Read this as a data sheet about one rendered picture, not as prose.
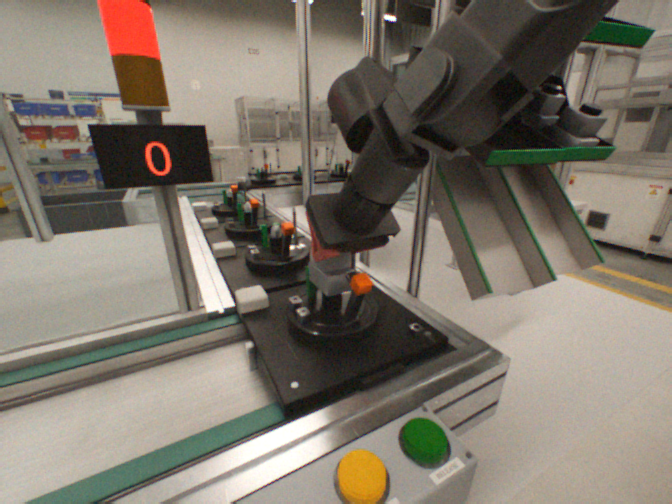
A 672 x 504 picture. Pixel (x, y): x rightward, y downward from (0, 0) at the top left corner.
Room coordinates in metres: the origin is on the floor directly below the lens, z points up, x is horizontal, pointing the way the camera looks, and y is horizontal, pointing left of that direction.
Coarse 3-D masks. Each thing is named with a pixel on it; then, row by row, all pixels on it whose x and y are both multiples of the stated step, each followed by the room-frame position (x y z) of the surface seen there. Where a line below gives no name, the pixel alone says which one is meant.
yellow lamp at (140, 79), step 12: (120, 60) 0.39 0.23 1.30; (132, 60) 0.39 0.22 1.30; (144, 60) 0.39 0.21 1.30; (156, 60) 0.41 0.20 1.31; (120, 72) 0.39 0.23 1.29; (132, 72) 0.39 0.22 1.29; (144, 72) 0.39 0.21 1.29; (156, 72) 0.40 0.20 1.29; (120, 84) 0.39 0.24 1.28; (132, 84) 0.39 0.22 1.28; (144, 84) 0.39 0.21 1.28; (156, 84) 0.40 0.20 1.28; (120, 96) 0.39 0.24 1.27; (132, 96) 0.39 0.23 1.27; (144, 96) 0.39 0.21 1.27; (156, 96) 0.40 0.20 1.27
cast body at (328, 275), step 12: (348, 252) 0.39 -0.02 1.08; (312, 264) 0.40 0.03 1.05; (324, 264) 0.37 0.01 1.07; (336, 264) 0.38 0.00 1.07; (348, 264) 0.39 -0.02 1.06; (312, 276) 0.40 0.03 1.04; (324, 276) 0.37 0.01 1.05; (336, 276) 0.37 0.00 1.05; (324, 288) 0.37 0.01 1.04; (336, 288) 0.36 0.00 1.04; (348, 288) 0.37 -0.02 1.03
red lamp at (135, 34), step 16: (112, 0) 0.39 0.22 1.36; (128, 0) 0.39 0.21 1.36; (112, 16) 0.39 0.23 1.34; (128, 16) 0.39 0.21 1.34; (144, 16) 0.40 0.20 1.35; (112, 32) 0.39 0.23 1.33; (128, 32) 0.39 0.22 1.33; (144, 32) 0.40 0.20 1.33; (112, 48) 0.39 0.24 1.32; (128, 48) 0.39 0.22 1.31; (144, 48) 0.40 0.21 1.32
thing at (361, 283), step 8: (352, 272) 0.35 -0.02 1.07; (352, 280) 0.33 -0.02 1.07; (360, 280) 0.32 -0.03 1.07; (368, 280) 0.32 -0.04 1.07; (352, 288) 0.33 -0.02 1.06; (360, 288) 0.32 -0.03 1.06; (368, 288) 0.32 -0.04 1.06; (352, 296) 0.33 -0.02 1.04; (360, 296) 0.33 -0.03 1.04; (352, 304) 0.33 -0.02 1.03; (360, 304) 0.34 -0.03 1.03; (352, 312) 0.34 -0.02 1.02
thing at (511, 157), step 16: (416, 48) 0.63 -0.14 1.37; (512, 128) 0.56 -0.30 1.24; (528, 128) 0.53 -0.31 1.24; (480, 144) 0.45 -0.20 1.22; (496, 144) 0.50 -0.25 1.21; (512, 144) 0.51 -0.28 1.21; (528, 144) 0.52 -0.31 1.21; (544, 144) 0.49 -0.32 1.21; (480, 160) 0.44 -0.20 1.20; (496, 160) 0.43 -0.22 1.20; (512, 160) 0.44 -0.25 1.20; (528, 160) 0.45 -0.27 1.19; (544, 160) 0.46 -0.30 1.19
